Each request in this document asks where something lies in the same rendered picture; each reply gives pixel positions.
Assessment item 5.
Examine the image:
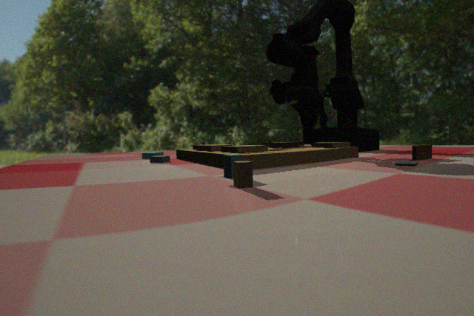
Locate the tan square puzzle board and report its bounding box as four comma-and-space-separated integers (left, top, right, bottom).
176, 141, 359, 170

